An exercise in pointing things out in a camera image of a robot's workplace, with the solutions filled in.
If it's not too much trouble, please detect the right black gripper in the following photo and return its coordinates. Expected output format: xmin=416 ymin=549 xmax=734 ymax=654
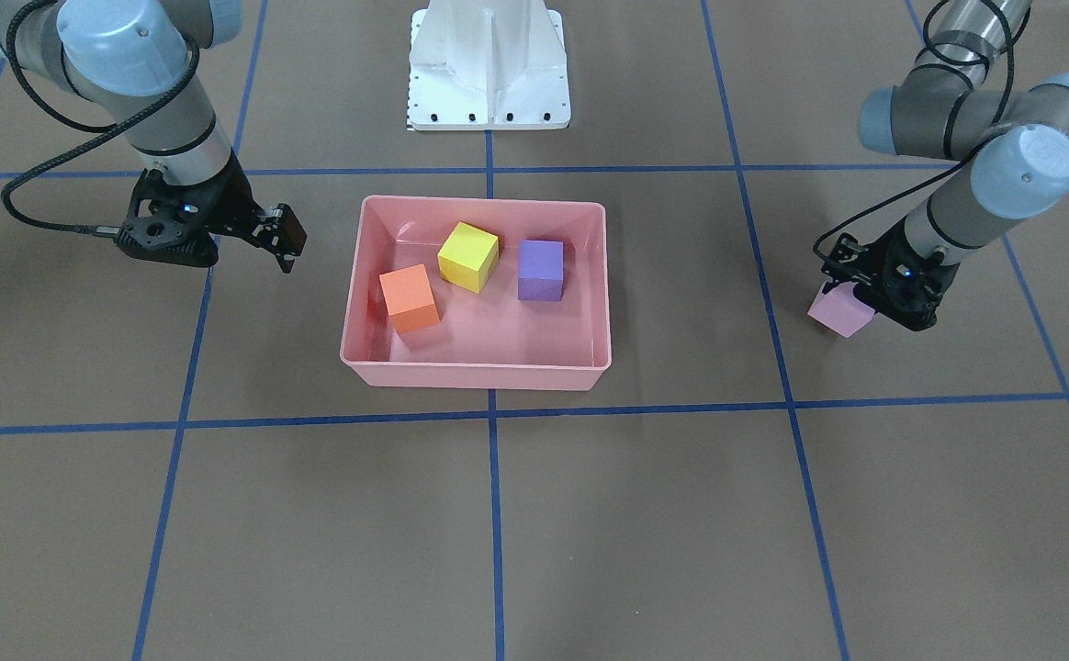
xmin=114 ymin=153 xmax=308 ymax=274

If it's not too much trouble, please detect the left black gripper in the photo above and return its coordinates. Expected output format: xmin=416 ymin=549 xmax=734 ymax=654
xmin=819 ymin=225 xmax=960 ymax=331

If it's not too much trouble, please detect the pink foam block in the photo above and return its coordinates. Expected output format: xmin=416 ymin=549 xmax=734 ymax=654
xmin=807 ymin=282 xmax=876 ymax=338

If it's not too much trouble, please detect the orange foam block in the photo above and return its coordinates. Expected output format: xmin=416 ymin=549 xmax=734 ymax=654
xmin=378 ymin=263 xmax=441 ymax=334

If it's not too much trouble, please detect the yellow foam block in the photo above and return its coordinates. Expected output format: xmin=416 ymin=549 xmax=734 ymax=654
xmin=437 ymin=222 xmax=501 ymax=294

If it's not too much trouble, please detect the purple foam block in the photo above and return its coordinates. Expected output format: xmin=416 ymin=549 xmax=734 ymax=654
xmin=517 ymin=240 xmax=566 ymax=302

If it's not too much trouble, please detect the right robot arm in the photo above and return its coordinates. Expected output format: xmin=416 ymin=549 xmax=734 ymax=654
xmin=0 ymin=1 xmax=308 ymax=273

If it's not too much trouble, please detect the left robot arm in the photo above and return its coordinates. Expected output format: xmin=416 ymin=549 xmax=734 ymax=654
xmin=808 ymin=1 xmax=1069 ymax=336

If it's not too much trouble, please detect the pink plastic bin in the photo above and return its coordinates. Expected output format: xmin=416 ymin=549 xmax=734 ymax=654
xmin=340 ymin=194 xmax=611 ymax=391

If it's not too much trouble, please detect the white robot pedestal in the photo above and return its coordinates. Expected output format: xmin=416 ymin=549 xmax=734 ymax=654
xmin=406 ymin=1 xmax=572 ymax=130

